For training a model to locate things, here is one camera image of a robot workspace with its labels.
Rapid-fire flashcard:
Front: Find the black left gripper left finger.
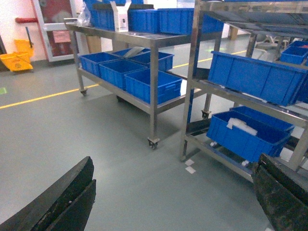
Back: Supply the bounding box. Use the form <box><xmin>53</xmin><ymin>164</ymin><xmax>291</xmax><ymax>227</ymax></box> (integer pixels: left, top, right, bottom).
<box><xmin>0</xmin><ymin>156</ymin><xmax>96</xmax><ymax>231</ymax></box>

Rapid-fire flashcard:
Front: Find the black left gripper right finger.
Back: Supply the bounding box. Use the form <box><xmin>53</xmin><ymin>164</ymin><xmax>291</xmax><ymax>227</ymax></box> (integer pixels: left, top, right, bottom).
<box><xmin>252</xmin><ymin>154</ymin><xmax>308</xmax><ymax>231</ymax></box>

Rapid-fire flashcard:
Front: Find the blue bin bottom layer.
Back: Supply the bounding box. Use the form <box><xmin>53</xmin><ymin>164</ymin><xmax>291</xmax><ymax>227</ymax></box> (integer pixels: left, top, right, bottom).
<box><xmin>206</xmin><ymin>106</ymin><xmax>295</xmax><ymax>162</ymax></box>

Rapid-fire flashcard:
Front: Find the blue bin layer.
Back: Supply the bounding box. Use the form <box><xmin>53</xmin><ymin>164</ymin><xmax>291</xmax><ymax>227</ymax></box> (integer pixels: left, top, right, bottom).
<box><xmin>208</xmin><ymin>51</ymin><xmax>308</xmax><ymax>106</ymax></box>
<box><xmin>206</xmin><ymin>106</ymin><xmax>295</xmax><ymax>162</ymax></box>

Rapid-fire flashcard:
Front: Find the stainless steel shelf rack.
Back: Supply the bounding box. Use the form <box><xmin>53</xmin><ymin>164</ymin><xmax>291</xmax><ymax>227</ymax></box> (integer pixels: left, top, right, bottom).
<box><xmin>180</xmin><ymin>0</ymin><xmax>308</xmax><ymax>180</ymax></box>

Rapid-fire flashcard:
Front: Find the blue bin far right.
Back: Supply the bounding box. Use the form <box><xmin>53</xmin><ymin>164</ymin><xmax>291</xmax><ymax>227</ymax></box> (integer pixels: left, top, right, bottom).
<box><xmin>280</xmin><ymin>41</ymin><xmax>308</xmax><ymax>64</ymax></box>

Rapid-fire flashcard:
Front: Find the blue crate trolley front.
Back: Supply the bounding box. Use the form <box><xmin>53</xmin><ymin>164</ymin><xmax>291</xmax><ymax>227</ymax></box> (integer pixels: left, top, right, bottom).
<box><xmin>124</xmin><ymin>68</ymin><xmax>183</xmax><ymax>104</ymax></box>

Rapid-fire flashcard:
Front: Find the blue crate trolley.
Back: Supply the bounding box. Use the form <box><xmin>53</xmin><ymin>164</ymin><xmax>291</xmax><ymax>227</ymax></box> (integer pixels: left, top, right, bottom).
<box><xmin>83</xmin><ymin>0</ymin><xmax>224</xmax><ymax>35</ymax></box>
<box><xmin>112</xmin><ymin>47</ymin><xmax>175</xmax><ymax>72</ymax></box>
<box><xmin>99</xmin><ymin>59</ymin><xmax>148</xmax><ymax>90</ymax></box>
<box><xmin>79</xmin><ymin>52</ymin><xmax>122</xmax><ymax>77</ymax></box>
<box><xmin>124</xmin><ymin>68</ymin><xmax>183</xmax><ymax>104</ymax></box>

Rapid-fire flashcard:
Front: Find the blue crate trolley middle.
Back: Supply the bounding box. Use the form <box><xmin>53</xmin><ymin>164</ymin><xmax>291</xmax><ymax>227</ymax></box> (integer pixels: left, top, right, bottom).
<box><xmin>99</xmin><ymin>59</ymin><xmax>148</xmax><ymax>90</ymax></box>

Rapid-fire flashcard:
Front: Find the blue crate trolley left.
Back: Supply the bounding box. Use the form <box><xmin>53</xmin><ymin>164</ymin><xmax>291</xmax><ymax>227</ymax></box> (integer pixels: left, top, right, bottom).
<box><xmin>79</xmin><ymin>52</ymin><xmax>122</xmax><ymax>77</ymax></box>

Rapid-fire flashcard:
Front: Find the yellow mop bucket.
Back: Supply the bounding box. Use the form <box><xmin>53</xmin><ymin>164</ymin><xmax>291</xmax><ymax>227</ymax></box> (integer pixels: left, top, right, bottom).
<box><xmin>0</xmin><ymin>39</ymin><xmax>34</xmax><ymax>72</ymax></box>

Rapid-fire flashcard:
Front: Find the stainless steel trolley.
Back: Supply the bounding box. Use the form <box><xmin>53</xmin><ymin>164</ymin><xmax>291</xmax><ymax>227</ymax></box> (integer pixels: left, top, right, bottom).
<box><xmin>64</xmin><ymin>18</ymin><xmax>192</xmax><ymax>150</ymax></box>

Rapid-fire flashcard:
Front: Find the blue crate trolley back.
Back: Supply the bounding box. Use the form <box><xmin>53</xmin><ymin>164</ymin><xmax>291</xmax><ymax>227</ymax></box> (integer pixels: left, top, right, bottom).
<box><xmin>112</xmin><ymin>47</ymin><xmax>175</xmax><ymax>72</ymax></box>

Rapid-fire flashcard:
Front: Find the white cardboard box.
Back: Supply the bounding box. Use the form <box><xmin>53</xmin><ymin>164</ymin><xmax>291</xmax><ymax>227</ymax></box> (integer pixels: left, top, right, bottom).
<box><xmin>110</xmin><ymin>0</ymin><xmax>131</xmax><ymax>32</ymax></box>

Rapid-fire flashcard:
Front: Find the blue crate trolley top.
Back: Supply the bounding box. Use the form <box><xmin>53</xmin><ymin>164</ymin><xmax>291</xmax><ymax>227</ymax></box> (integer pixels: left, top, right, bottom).
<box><xmin>83</xmin><ymin>0</ymin><xmax>224</xmax><ymax>35</ymax></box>

